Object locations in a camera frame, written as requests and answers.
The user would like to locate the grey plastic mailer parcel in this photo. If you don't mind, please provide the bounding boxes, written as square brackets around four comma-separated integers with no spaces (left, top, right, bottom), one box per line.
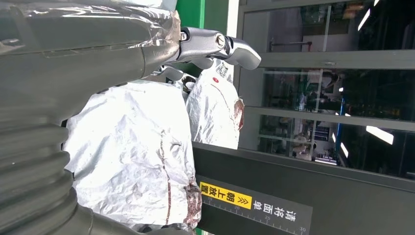
[63,80,203,233]

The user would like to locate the black inbound scanner machine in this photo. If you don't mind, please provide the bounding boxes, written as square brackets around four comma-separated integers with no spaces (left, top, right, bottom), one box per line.
[191,142,415,235]

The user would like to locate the white printed plastic bag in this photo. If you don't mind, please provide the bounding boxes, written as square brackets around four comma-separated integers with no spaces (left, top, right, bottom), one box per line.
[181,58,246,150]

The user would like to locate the black yellow ruler label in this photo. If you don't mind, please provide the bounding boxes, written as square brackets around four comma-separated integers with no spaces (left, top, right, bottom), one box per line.
[196,175,314,235]

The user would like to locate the grey framed glass doors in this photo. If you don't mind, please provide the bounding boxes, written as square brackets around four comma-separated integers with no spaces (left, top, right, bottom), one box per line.
[236,0,415,192]

